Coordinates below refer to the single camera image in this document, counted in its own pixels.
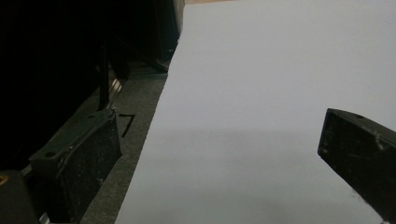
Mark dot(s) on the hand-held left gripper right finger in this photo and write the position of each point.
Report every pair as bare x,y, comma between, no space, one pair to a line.
358,152

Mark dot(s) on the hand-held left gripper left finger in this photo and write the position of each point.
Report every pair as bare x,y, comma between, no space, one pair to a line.
81,155

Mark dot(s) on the dark metal stand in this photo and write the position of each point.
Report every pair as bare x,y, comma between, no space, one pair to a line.
104,77

